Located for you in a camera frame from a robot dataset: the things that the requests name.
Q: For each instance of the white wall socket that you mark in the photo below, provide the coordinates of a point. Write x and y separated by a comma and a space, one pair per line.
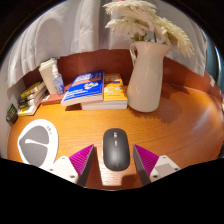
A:
212, 82

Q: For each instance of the red book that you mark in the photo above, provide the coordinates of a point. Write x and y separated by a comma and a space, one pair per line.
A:
51, 99

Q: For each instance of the orange book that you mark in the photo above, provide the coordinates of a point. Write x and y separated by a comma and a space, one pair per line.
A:
115, 91

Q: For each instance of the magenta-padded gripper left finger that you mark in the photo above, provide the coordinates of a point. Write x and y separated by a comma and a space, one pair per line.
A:
65, 168

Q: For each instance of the black computer mouse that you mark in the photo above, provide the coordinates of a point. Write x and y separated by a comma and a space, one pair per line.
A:
116, 150

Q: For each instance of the dark glass window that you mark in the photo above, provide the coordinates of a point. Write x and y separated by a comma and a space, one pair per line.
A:
216, 66

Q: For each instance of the white and yellow book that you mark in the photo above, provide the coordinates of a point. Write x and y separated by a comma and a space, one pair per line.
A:
30, 110

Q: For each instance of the cream lidded tumbler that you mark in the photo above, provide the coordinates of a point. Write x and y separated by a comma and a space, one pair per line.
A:
46, 75

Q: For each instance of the dark green mug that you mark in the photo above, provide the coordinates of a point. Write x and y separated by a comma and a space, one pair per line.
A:
12, 114

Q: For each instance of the white pleated curtain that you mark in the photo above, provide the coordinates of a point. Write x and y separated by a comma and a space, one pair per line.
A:
66, 30

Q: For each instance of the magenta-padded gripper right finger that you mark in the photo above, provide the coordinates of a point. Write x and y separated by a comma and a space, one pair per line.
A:
163, 168

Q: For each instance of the white and grey mouse pad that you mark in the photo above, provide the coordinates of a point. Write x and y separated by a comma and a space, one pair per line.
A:
51, 140

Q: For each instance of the white flower bunch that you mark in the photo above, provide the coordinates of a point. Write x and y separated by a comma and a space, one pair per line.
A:
140, 18

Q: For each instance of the white pitcher vase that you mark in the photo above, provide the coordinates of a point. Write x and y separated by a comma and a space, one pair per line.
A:
146, 80

